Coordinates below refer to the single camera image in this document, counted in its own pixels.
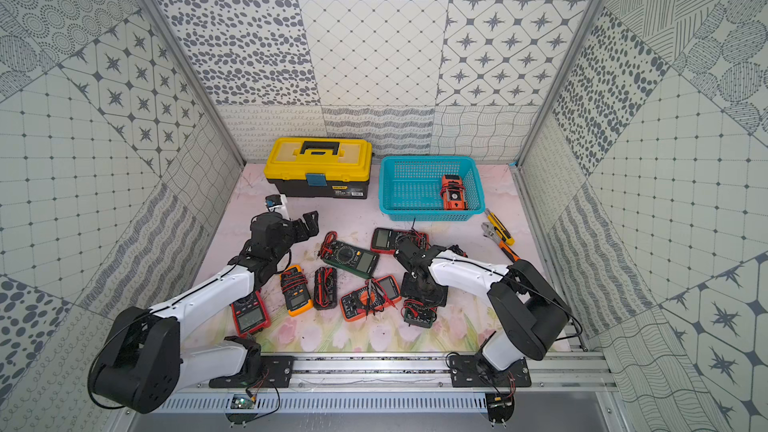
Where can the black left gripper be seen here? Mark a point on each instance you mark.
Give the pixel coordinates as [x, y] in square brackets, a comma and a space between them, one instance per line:
[300, 226]

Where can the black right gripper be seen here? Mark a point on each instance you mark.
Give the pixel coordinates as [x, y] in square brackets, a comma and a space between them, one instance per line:
[439, 296]

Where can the green multimeter with leads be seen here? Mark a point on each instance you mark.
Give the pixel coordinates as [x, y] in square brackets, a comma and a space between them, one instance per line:
[416, 313]

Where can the orange red multimeter pair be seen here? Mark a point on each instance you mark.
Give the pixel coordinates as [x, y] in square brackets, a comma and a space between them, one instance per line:
[374, 297]

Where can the red multimeter with leads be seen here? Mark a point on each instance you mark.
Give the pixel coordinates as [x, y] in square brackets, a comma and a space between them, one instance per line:
[385, 240]

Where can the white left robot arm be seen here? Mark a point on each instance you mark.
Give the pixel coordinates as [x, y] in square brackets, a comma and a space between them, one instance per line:
[142, 362]

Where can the red multimeter near left arm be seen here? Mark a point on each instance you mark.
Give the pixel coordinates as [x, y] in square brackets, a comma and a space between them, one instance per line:
[250, 315]

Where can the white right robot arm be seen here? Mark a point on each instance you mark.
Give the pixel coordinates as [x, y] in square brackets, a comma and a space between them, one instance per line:
[531, 313]

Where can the yellow orange multimeter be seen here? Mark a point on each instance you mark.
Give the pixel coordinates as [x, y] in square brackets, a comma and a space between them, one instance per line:
[294, 287]

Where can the dark green wide multimeter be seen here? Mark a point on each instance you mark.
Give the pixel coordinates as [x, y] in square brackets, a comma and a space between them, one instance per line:
[347, 257]

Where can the black multimeter red leads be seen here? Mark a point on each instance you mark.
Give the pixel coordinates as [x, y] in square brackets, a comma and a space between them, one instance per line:
[325, 288]

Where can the teal plastic basket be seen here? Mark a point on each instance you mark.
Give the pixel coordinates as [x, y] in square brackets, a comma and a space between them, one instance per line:
[411, 188]

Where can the yellow black toolbox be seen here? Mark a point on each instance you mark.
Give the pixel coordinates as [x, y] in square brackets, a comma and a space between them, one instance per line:
[307, 167]

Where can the yellow utility knife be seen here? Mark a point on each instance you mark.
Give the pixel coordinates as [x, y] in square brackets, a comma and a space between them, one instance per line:
[499, 227]

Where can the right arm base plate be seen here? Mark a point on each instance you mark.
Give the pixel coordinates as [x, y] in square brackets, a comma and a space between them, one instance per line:
[469, 371]

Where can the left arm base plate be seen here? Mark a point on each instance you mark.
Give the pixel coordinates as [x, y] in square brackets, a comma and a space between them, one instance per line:
[270, 370]

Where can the aluminium mounting rail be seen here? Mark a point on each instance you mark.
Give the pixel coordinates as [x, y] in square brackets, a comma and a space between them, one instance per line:
[384, 382]

